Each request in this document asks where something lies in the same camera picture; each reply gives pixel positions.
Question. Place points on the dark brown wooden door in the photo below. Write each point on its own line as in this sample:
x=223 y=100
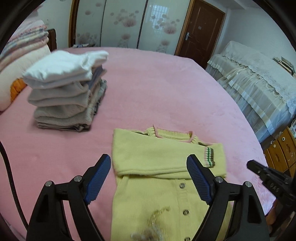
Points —
x=202 y=30

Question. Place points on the lace covered furniture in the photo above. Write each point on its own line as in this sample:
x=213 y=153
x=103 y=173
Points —
x=263 y=90

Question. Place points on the dark wooden headboard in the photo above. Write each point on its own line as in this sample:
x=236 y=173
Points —
x=52 y=43

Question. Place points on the stack of folded grey clothes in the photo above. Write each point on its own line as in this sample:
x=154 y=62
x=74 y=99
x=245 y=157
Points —
x=70 y=107

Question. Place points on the floral sliding wardrobe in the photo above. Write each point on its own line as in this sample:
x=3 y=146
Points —
x=137 y=24

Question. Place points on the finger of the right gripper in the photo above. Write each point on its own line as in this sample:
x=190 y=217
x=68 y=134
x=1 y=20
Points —
x=256 y=167

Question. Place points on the wooden chest of drawers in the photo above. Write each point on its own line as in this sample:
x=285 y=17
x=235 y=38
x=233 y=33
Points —
x=280 y=155

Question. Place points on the pink plush bed blanket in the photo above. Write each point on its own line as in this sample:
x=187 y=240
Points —
x=144 y=89

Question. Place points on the folded striped pink quilt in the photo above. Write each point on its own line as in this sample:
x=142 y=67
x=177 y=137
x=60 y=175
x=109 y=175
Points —
x=29 y=36

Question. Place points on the white folded garment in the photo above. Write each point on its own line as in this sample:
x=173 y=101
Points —
x=62 y=68

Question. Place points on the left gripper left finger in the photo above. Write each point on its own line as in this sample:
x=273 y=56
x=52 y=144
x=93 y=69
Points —
x=48 y=220

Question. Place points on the yellow knitted child cardigan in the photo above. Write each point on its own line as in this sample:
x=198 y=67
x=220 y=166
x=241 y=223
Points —
x=155 y=198

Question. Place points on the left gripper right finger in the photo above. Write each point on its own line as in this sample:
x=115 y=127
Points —
x=247 y=220

